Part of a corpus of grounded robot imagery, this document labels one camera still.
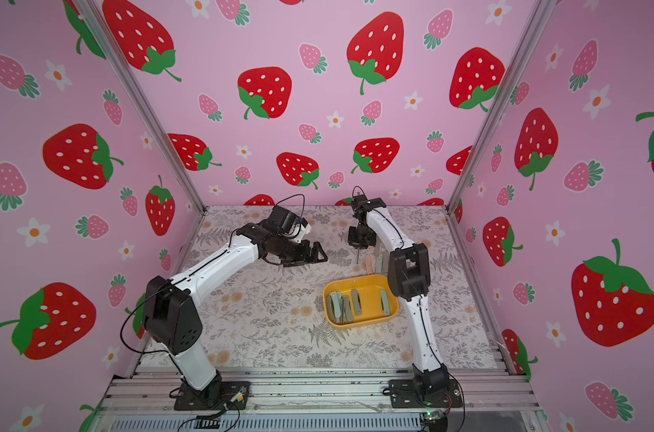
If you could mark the aluminium frame rail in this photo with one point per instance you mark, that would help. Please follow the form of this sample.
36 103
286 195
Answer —
276 399

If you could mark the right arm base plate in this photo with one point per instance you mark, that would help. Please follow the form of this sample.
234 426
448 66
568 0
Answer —
427 392

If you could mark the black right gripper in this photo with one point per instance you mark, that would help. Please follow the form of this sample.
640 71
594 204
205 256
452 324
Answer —
360 243

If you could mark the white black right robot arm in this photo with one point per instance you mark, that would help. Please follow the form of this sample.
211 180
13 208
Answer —
408 275

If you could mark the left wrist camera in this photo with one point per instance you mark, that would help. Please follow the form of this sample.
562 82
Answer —
289 225

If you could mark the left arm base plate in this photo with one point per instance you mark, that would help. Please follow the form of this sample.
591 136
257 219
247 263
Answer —
219 396

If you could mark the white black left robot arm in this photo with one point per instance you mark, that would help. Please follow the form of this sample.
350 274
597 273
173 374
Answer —
171 306

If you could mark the yellow plastic storage box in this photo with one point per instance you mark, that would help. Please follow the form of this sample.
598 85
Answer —
360 301

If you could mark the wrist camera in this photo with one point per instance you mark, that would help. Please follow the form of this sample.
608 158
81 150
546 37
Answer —
361 206
289 225

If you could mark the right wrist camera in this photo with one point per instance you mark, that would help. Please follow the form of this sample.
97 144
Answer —
361 206

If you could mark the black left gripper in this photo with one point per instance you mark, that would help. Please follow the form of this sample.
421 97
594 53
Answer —
304 258

